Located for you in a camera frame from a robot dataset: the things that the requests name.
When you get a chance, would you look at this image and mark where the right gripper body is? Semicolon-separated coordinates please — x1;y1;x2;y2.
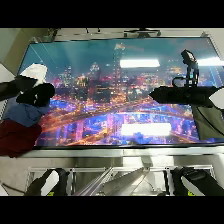
149;85;202;106

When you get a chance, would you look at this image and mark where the white T-shirt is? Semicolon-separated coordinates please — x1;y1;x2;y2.
19;63;50;85

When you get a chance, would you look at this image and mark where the black garment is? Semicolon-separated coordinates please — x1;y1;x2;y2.
15;82;56;108

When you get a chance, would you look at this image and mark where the blue garment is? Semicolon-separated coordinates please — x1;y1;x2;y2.
2;96;52;128

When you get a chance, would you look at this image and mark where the red garment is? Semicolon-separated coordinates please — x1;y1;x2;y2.
0;119;44;158

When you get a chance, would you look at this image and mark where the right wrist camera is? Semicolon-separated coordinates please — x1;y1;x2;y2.
172;49;200;88

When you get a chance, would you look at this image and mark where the silver frame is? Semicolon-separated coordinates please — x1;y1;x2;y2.
25;146;224;197

